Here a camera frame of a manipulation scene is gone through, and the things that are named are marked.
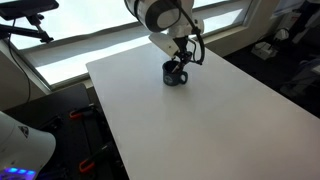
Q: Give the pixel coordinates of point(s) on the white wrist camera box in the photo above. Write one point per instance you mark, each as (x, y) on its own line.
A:
(164, 45)

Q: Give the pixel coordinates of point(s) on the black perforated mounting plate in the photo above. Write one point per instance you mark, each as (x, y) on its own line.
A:
(66, 136)

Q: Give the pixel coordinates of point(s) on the white robot base blue light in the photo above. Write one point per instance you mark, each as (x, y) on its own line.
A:
(23, 150)

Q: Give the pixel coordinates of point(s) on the grey window frame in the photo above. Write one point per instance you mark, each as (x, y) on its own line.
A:
(100, 35)

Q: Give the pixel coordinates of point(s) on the dark teal mug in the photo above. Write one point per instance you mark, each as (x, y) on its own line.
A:
(173, 77)

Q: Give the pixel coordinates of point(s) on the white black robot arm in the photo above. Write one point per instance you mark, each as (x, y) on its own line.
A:
(160, 13)

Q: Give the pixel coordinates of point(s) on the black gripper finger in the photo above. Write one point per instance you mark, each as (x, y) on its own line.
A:
(179, 59)
(188, 57)

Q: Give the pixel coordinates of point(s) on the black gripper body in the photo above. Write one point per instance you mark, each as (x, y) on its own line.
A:
(182, 43)

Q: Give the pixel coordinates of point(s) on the black orange clamp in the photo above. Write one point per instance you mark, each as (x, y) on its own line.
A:
(81, 112)
(95, 158)

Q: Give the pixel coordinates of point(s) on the white power adapter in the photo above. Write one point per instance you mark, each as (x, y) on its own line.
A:
(264, 50)

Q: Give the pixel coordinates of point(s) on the orange white marker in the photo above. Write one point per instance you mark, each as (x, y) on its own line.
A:
(175, 67)

